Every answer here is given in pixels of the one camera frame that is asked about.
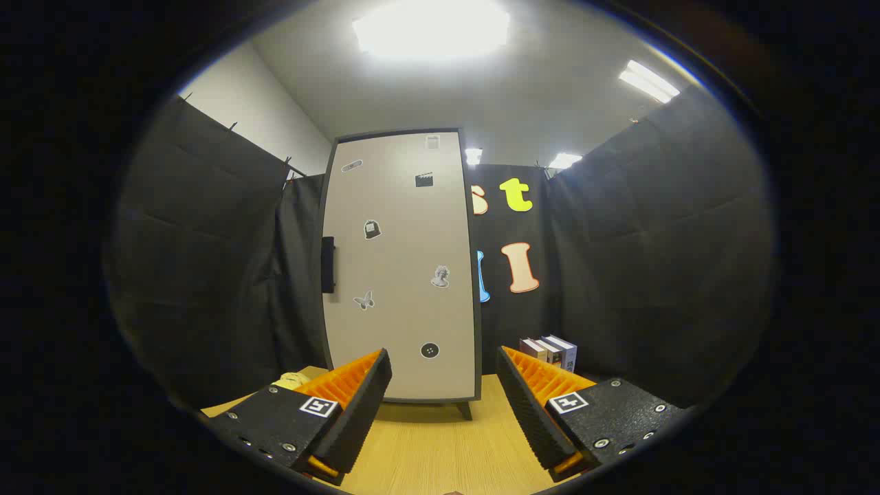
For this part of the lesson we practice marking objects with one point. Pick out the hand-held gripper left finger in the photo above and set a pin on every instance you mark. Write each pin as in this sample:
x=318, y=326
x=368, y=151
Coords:
x=361, y=419

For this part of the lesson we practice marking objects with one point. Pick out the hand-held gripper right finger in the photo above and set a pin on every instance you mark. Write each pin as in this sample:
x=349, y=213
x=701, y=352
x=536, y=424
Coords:
x=529, y=419

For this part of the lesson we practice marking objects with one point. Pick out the dark grey cabinet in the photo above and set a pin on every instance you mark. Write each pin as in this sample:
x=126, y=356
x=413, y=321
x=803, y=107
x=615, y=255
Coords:
x=465, y=410

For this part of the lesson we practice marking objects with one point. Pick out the book with maroon cover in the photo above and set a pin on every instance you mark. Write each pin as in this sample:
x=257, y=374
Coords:
x=531, y=348

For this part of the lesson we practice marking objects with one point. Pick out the grey blue book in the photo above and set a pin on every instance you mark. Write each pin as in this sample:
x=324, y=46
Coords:
x=567, y=354

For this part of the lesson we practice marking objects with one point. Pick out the yellow plush toy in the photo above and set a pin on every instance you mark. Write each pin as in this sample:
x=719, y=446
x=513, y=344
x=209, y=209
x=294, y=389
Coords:
x=292, y=380

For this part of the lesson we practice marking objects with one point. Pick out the black backdrop cloth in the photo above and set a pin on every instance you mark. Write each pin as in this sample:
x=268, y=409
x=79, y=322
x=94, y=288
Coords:
x=653, y=261

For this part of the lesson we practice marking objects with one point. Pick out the ceiling light panel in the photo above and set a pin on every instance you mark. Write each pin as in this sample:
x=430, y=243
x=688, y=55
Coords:
x=564, y=161
x=473, y=156

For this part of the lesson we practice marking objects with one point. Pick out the long ceiling light strip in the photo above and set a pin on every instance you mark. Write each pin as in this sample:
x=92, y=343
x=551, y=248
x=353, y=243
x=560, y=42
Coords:
x=648, y=81

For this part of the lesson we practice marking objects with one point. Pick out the large square ceiling light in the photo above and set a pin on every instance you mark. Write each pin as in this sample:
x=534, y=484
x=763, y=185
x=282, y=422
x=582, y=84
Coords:
x=430, y=27

